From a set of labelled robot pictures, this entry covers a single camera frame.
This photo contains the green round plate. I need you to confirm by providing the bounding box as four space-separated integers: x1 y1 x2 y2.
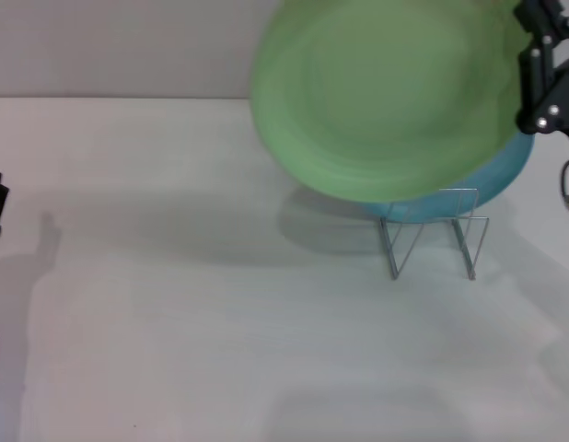
250 0 537 204

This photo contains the light blue round plate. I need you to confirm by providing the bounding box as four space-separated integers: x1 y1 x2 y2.
362 133 537 227

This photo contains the silver wire plate rack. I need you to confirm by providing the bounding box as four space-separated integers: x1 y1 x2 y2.
379 187 491 281

